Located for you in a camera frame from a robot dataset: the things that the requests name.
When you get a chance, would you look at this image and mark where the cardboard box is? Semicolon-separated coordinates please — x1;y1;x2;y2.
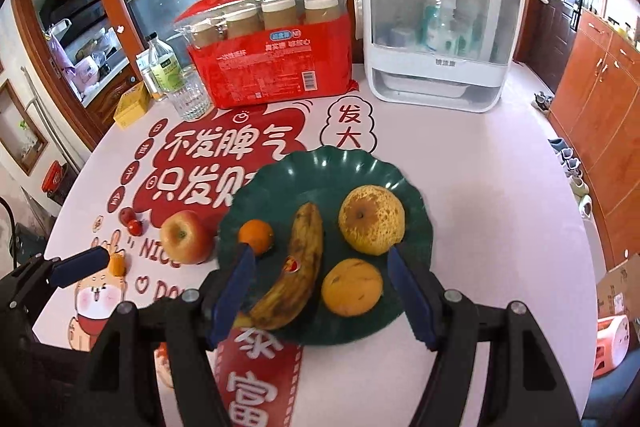
597;254;640;321

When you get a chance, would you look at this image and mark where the spotted yellow pear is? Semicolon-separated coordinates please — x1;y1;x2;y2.
338;184;406;256

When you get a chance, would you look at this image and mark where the white sterilizer cabinet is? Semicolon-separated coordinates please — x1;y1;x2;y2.
361;0;524;114

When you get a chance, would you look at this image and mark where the large orange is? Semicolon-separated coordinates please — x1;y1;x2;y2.
321;258;383;317

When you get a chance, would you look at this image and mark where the wooden sideboard cabinet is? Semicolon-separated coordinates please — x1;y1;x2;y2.
550;10;640;269

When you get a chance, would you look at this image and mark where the red paper cup package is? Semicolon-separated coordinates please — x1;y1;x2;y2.
175;0;355;108

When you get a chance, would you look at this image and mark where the clear drinking glass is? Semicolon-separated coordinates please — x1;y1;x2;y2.
166;66;213;121

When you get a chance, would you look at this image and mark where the red trash bin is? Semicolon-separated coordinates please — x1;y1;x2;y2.
41;160;66;194

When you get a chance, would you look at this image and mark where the spotted brown banana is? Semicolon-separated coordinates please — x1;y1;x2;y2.
233;202;323;331

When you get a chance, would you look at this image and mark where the green label bottle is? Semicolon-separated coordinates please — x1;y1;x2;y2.
146;32;184;93

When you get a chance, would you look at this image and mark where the yellow small box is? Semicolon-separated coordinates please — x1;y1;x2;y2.
114;82;150;129

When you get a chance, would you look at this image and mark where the small orange tangerine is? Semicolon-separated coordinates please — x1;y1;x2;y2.
238;219;274;257

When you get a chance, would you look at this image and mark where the red yellow apple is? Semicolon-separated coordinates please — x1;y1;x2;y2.
160;210;214;265

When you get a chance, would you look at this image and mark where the cherry tomato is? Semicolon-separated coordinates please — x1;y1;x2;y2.
127;219;143;236

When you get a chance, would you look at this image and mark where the orange white stool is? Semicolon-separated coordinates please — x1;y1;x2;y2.
593;314;629;378

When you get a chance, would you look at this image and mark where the dark red fruit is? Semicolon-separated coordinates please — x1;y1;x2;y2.
118;207;137;227

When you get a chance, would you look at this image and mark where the green scalloped plate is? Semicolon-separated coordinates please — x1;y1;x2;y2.
217;146;434;346

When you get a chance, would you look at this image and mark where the small yellow kumquat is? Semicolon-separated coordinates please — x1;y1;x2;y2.
107;254;127;277

